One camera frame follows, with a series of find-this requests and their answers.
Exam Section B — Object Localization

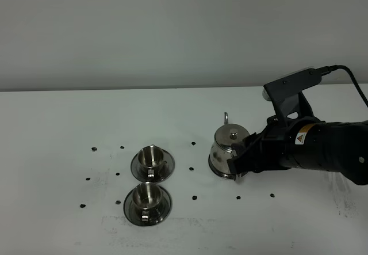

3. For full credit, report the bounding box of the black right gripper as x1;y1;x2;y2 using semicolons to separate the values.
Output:
227;116;296;175

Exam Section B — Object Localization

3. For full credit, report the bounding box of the stainless steel teapot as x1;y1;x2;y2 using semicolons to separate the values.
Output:
209;112;250;173

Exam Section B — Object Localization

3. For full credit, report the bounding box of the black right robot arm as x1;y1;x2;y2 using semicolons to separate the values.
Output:
227;117;367;185

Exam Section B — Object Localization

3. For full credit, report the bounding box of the steel saucer under teapot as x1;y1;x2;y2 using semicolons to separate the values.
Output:
208;157;248;181

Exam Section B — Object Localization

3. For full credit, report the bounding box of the far stainless steel saucer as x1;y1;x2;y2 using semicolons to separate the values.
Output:
131;149;175;182

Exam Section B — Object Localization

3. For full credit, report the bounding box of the stainless steel saucer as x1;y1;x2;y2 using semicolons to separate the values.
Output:
131;149;175;182
123;184;172;227

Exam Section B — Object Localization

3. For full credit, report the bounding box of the far stainless steel teacup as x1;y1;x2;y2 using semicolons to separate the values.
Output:
137;144;164;181

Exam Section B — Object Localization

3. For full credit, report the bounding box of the stainless steel teacup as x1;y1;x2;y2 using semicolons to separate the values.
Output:
137;144;164;181
132;182;163;222

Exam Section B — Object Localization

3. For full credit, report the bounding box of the near stainless steel saucer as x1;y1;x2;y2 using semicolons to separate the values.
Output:
123;184;172;227

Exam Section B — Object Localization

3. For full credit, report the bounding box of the near stainless steel teacup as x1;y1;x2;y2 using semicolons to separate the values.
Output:
132;182;163;222

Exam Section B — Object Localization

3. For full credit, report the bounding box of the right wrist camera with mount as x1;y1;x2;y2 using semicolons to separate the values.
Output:
262;68;323;127

